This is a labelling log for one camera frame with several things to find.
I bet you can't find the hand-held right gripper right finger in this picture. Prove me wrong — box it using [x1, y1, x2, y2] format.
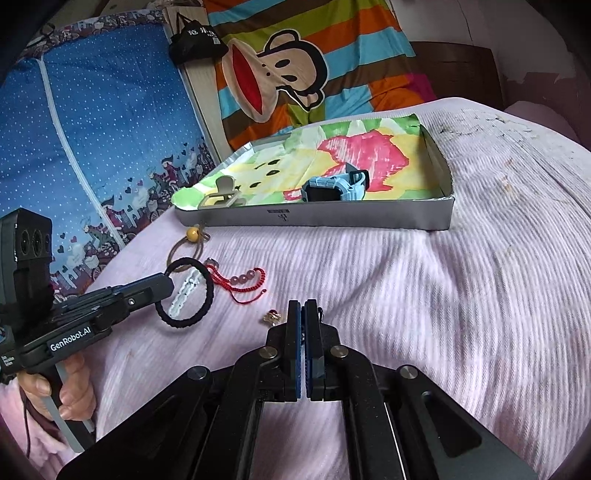
[305, 299, 540, 480]

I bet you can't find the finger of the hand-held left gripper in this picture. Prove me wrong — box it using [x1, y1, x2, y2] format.
[90, 272, 175, 333]

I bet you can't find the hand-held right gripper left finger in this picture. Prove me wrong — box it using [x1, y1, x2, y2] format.
[55, 300, 306, 480]

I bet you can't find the keyring with green charm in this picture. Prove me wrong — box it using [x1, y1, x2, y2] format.
[156, 257, 216, 329]

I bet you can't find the brown hair tie yellow bead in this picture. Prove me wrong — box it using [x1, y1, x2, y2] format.
[167, 222, 211, 268]

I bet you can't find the red string beaded bracelet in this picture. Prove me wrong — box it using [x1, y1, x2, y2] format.
[205, 258, 270, 306]

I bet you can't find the grey cardboard box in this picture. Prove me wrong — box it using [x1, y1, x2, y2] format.
[171, 113, 456, 230]

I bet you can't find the person's left hand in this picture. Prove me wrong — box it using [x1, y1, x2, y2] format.
[19, 354, 98, 428]

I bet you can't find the beige hair claw clip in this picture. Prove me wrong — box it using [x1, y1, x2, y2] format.
[198, 176, 241, 211]

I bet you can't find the blue printed cloth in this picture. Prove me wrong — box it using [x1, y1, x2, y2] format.
[0, 21, 221, 296]

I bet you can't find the light wooden board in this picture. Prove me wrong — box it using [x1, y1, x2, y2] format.
[164, 0, 232, 158]

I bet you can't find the black bag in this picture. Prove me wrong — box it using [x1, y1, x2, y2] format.
[167, 14, 228, 64]

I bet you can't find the striped monkey blanket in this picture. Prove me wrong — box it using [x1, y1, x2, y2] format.
[203, 0, 439, 151]

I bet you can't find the dark wooden headboard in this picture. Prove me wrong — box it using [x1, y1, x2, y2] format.
[409, 41, 507, 112]

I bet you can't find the pink pillow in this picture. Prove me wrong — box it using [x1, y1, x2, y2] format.
[503, 102, 591, 153]

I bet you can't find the thin black cable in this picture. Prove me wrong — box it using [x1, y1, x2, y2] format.
[21, 397, 36, 462]

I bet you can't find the blue toy car keychain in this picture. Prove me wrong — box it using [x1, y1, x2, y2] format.
[301, 164, 370, 204]

